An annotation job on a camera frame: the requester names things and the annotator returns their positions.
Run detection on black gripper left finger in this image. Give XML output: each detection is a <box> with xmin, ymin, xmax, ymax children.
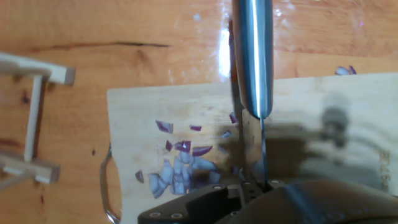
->
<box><xmin>138</xmin><ymin>169</ymin><xmax>257</xmax><ymax>224</ymax></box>

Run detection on wooden peg rack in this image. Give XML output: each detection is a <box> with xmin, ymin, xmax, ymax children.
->
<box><xmin>0</xmin><ymin>51</ymin><xmax>76</xmax><ymax>191</ymax></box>

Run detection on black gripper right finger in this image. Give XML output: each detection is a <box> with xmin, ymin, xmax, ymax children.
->
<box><xmin>256</xmin><ymin>174</ymin><xmax>287</xmax><ymax>195</ymax></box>

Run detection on pale purple onion scrap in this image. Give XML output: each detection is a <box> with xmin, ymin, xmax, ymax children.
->
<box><xmin>334</xmin><ymin>65</ymin><xmax>350</xmax><ymax>77</ymax></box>

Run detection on red onion half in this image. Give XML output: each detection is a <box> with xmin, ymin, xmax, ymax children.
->
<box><xmin>135</xmin><ymin>111</ymin><xmax>239</xmax><ymax>200</ymax></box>

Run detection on wooden cutting board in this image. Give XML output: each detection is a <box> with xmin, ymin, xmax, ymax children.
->
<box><xmin>99</xmin><ymin>73</ymin><xmax>398</xmax><ymax>224</ymax></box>

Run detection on steel handled kitchen knife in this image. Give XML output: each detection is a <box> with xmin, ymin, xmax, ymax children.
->
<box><xmin>230</xmin><ymin>0</ymin><xmax>275</xmax><ymax>191</ymax></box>

